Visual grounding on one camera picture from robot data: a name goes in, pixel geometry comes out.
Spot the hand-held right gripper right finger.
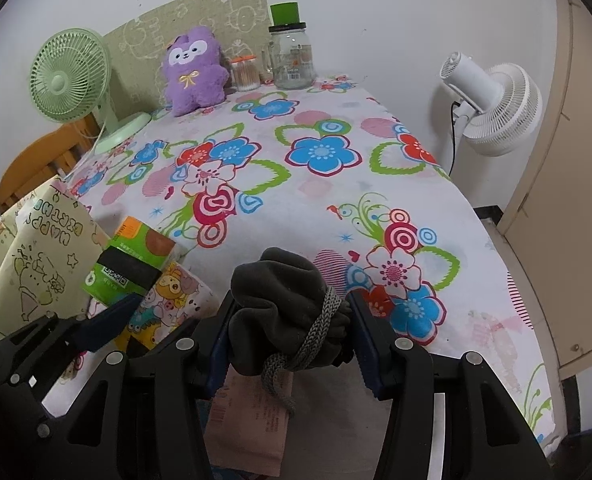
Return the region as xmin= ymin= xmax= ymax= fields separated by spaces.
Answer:
xmin=346 ymin=290 xmax=552 ymax=480

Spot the toothpick jar with orange lid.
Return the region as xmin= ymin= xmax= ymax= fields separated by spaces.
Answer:
xmin=230 ymin=54 xmax=259 ymax=93

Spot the white standing fan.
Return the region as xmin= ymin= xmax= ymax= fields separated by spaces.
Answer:
xmin=438 ymin=51 xmax=543 ymax=157

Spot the yellow cartoon tissue packet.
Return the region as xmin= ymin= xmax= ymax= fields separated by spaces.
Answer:
xmin=113 ymin=260 xmax=222 ymax=353

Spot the dark cloth drawstring pouch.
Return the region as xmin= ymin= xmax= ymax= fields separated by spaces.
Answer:
xmin=228 ymin=246 xmax=357 ymax=416

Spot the beige door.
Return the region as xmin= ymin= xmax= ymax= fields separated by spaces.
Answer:
xmin=496 ymin=0 xmax=592 ymax=381

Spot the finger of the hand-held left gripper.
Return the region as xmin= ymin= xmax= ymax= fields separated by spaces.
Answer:
xmin=0 ymin=312 xmax=61 ymax=376
xmin=26 ymin=292 xmax=143 ymax=396

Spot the green desk fan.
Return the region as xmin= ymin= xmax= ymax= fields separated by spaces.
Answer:
xmin=30 ymin=29 xmax=152 ymax=156

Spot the green orange tissue packet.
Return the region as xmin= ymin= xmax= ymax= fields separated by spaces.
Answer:
xmin=82 ymin=216 xmax=177 ymax=308

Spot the yellow printed fabric basket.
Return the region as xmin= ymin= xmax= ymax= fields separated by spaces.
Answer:
xmin=0 ymin=175 xmax=112 ymax=341

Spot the floral tablecloth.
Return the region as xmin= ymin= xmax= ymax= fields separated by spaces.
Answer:
xmin=41 ymin=75 xmax=557 ymax=480

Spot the black fan cable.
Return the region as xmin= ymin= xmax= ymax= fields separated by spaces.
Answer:
xmin=448 ymin=102 xmax=464 ymax=178

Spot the pink packet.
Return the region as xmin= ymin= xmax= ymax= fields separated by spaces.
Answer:
xmin=203 ymin=362 xmax=294 ymax=476

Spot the green patterned board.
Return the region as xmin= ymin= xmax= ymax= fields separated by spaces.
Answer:
xmin=101 ymin=0 xmax=269 ymax=111

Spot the purple plush toy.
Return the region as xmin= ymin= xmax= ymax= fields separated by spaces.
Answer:
xmin=162 ymin=29 xmax=230 ymax=118

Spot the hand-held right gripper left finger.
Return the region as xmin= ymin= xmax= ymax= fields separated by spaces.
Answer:
xmin=41 ymin=295 xmax=237 ymax=480

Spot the glass jar with green lid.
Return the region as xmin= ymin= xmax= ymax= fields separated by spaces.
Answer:
xmin=262 ymin=2 xmax=317 ymax=91

